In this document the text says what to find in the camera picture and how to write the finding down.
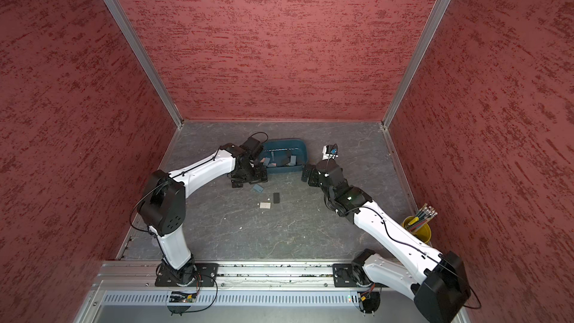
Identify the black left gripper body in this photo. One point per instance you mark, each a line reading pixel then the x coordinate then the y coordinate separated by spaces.
pixel 250 175

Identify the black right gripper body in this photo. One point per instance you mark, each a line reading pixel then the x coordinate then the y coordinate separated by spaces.
pixel 319 176

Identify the blue eraser top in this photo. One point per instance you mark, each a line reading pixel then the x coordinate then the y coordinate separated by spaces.
pixel 257 188

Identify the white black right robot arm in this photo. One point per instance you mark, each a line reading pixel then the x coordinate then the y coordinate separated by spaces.
pixel 437 283

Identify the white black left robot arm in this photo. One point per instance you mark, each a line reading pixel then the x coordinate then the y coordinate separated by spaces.
pixel 163 205

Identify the teal plastic storage box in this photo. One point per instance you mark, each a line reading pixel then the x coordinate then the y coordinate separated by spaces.
pixel 276 155

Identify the yellow pencil cup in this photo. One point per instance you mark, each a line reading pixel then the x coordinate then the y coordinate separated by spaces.
pixel 421 231

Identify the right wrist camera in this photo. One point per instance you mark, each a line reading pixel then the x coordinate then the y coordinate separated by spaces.
pixel 330 151

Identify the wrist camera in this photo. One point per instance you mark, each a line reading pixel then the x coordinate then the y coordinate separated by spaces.
pixel 330 151
pixel 253 146

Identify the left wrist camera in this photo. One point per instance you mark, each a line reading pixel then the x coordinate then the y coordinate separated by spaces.
pixel 253 146

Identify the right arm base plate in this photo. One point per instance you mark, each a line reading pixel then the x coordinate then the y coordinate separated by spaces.
pixel 351 275

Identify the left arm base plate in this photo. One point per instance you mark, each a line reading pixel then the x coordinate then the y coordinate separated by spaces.
pixel 206 274

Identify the aluminium front rail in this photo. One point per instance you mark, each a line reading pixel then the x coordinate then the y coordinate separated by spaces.
pixel 302 275

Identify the right corner aluminium post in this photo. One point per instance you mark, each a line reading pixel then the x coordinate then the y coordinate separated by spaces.
pixel 434 19

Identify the corner aluminium post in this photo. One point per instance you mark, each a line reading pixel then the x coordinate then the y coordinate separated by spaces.
pixel 137 47
pixel 434 19

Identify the left corner aluminium post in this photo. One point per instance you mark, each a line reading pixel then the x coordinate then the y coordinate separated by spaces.
pixel 137 47

